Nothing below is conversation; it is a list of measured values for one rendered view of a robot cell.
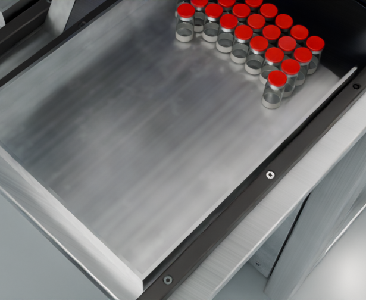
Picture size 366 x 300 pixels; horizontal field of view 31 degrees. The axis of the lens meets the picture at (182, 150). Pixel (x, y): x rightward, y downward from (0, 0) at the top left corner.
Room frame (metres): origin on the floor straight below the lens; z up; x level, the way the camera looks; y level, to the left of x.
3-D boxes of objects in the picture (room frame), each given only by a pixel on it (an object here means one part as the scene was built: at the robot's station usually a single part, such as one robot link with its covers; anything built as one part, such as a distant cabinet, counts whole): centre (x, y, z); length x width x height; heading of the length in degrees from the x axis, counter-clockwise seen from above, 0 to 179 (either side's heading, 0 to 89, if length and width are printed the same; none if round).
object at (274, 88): (0.42, -0.10, 0.90); 0.02 x 0.02 x 0.05
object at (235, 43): (0.48, -0.05, 0.90); 0.18 x 0.02 x 0.05; 51
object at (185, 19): (0.50, 0.01, 0.90); 0.02 x 0.02 x 0.05
